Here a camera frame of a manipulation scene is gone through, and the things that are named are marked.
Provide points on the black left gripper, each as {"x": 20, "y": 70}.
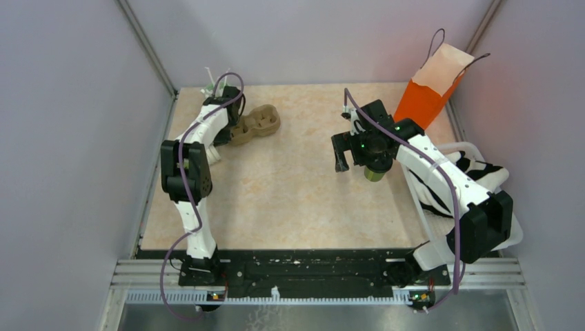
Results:
{"x": 222, "y": 139}

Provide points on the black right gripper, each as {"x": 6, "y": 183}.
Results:
{"x": 342, "y": 142}

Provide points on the green paper coffee cup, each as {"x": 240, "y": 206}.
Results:
{"x": 373, "y": 176}

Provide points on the black plastic cup lid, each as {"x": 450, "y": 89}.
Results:
{"x": 377, "y": 154}

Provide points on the stack of green paper cups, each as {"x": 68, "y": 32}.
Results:
{"x": 213, "y": 156}

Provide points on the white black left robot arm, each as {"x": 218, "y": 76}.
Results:
{"x": 185, "y": 168}

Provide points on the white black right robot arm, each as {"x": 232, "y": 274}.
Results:
{"x": 374, "y": 118}

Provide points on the brown cardboard cup carrier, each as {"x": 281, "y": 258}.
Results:
{"x": 262, "y": 121}

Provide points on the orange paper bag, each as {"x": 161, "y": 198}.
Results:
{"x": 428, "y": 91}

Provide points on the white plastic basket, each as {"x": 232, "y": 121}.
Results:
{"x": 488, "y": 226}

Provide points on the aluminium frame rail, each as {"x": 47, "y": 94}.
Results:
{"x": 146, "y": 46}

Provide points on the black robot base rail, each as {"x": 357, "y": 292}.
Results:
{"x": 304, "y": 274}

